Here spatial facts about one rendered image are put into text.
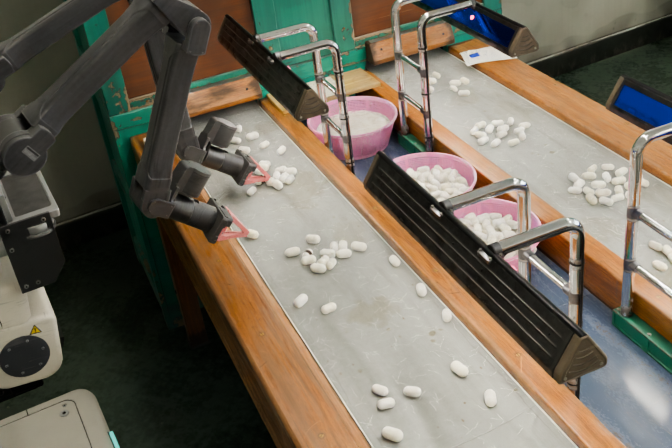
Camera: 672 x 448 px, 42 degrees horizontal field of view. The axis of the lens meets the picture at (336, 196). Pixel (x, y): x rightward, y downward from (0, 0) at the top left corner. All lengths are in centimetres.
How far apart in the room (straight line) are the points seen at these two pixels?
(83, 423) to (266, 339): 82
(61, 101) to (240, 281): 60
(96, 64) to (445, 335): 84
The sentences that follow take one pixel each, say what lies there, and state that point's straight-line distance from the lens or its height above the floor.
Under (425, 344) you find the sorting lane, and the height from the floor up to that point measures 74.
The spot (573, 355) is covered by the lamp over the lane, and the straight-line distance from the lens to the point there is 122.
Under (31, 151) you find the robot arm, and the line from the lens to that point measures 163.
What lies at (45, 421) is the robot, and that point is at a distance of 253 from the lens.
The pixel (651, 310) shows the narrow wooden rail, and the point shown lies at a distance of 184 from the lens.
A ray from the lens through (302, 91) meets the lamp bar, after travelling 196.
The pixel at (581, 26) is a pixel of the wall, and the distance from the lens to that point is 465.
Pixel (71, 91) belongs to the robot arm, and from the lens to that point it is 163.
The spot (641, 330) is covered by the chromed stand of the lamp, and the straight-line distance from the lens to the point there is 184.
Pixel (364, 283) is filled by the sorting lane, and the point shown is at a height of 74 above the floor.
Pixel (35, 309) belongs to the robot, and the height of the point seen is 80.
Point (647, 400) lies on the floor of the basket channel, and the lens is 176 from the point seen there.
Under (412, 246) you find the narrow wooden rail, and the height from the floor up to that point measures 76.
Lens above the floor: 189
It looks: 31 degrees down
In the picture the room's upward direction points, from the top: 8 degrees counter-clockwise
